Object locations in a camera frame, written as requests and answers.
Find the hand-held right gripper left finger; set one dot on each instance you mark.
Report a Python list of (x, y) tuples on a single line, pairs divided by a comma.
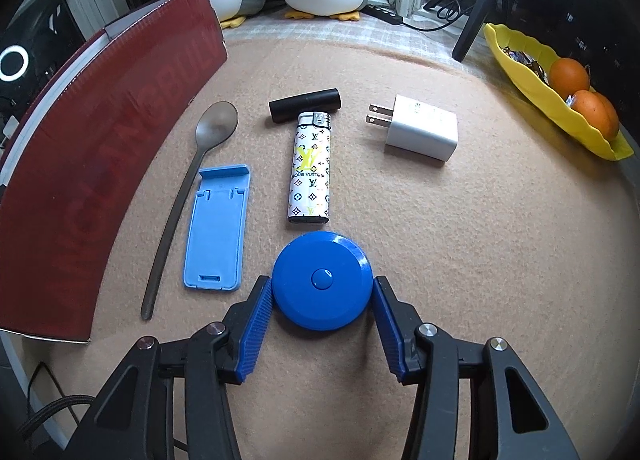
[(255, 320)]

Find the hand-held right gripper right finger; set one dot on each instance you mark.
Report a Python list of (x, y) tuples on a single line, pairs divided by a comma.
[(387, 325)]

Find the round blue tape measure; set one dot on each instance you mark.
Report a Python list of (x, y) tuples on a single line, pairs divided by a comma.
[(310, 305)]

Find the black tube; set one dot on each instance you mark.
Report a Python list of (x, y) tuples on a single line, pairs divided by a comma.
[(305, 104)]

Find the red cardboard box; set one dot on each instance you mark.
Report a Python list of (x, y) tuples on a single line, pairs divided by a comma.
[(100, 150)]

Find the light blue phone stand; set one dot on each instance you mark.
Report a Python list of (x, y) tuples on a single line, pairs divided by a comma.
[(215, 230)]

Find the white patterned lighter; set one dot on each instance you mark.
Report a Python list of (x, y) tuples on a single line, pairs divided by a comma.
[(310, 175)]

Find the metal spoon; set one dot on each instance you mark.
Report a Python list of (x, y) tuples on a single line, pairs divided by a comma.
[(217, 123)]

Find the yellow plastic bowl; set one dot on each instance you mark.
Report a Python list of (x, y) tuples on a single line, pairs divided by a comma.
[(525, 85)]

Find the pile of wrapped candies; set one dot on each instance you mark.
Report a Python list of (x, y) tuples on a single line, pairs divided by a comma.
[(571, 99)]

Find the plaid cloth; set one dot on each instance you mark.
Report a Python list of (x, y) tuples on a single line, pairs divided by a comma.
[(325, 35)]

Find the pile of chocolate bars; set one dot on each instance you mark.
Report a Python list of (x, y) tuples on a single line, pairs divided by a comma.
[(525, 60)]

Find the white wall charger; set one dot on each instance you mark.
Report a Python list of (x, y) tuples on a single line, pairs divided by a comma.
[(425, 130)]

